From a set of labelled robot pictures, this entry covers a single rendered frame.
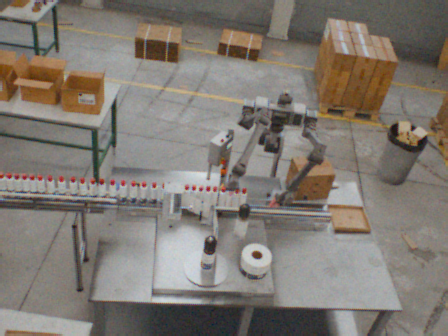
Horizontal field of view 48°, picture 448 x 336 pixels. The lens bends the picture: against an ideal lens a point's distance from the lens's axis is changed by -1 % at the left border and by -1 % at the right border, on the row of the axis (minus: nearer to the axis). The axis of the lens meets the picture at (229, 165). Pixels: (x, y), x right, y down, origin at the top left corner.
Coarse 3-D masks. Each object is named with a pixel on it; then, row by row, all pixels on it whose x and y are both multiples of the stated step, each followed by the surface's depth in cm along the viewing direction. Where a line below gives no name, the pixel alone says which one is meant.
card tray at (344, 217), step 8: (328, 208) 412; (336, 208) 413; (344, 208) 415; (352, 208) 416; (360, 208) 417; (336, 216) 406; (344, 216) 407; (352, 216) 409; (360, 216) 410; (336, 224) 399; (344, 224) 400; (352, 224) 401; (360, 224) 403; (368, 224) 401
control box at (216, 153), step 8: (216, 136) 358; (224, 136) 360; (232, 136) 361; (216, 144) 352; (224, 144) 353; (232, 144) 366; (208, 152) 359; (216, 152) 355; (224, 152) 359; (208, 160) 364; (216, 160) 359
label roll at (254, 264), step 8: (248, 248) 341; (256, 248) 342; (264, 248) 343; (248, 256) 335; (256, 256) 344; (264, 256) 337; (240, 264) 341; (248, 264) 331; (256, 264) 331; (264, 264) 332; (240, 272) 342; (248, 272) 335; (256, 272) 333; (264, 272) 336; (256, 280) 339
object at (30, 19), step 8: (32, 0) 657; (40, 0) 660; (56, 0) 667; (8, 8) 629; (16, 8) 632; (24, 8) 635; (48, 8) 644; (56, 8) 679; (0, 16) 613; (8, 16) 612; (16, 16) 615; (24, 16) 618; (32, 16) 621; (40, 16) 624; (56, 16) 684; (32, 24) 620; (56, 24) 690; (56, 32) 697; (56, 40) 703; (32, 48) 679; (40, 48) 679; (48, 48) 681; (56, 48) 713
